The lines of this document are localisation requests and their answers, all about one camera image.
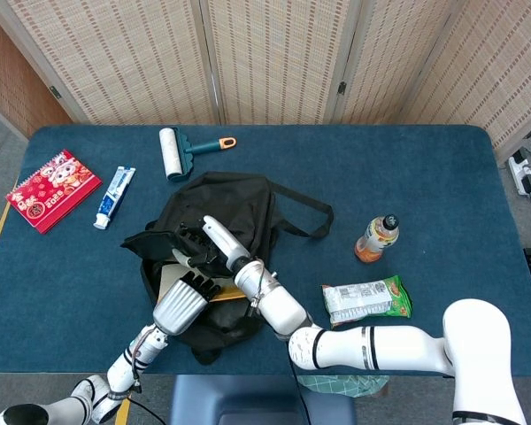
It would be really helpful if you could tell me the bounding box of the green white snack packet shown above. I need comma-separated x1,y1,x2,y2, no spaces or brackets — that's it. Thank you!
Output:
321,274,413,330

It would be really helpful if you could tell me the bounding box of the teal lint roller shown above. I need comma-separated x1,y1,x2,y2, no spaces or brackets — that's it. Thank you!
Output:
158,127,238,183

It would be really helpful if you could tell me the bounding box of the red spiral desk calendar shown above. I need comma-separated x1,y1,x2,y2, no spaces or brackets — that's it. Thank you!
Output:
4,149,104,235

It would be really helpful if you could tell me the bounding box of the woven folding screen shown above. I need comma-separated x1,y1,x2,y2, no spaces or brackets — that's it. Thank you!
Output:
0,0,531,150

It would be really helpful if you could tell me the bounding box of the black floor cable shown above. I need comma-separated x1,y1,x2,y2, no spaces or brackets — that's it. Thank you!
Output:
126,396,173,425

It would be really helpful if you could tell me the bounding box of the green checked cloth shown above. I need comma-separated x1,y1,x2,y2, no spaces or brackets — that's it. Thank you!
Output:
298,375,390,398

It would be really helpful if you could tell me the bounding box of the white power strip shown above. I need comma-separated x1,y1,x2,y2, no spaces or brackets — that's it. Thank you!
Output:
507,148,531,197

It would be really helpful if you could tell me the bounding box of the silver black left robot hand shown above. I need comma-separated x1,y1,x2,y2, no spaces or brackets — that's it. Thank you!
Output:
152,270,222,336

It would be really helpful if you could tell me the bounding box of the blue table cloth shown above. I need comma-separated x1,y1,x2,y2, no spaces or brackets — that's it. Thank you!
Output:
0,124,531,377

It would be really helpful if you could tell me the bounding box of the blue white toothpaste tube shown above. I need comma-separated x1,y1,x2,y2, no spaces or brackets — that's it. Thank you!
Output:
92,166,137,231

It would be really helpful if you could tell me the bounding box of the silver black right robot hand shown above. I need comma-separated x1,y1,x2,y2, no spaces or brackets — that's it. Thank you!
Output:
171,215,252,272

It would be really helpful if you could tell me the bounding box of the orange drink bottle black cap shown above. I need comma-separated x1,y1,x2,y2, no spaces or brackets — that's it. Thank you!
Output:
354,213,401,264

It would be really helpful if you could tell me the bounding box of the yellow white booklet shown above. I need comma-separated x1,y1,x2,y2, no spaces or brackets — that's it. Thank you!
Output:
158,263,245,306

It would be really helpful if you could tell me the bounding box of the dark blue chair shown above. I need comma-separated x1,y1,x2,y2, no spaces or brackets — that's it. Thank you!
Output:
171,374,358,425

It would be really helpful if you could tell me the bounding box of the black fabric backpack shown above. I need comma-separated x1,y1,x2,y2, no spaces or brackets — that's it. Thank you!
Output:
119,171,335,366

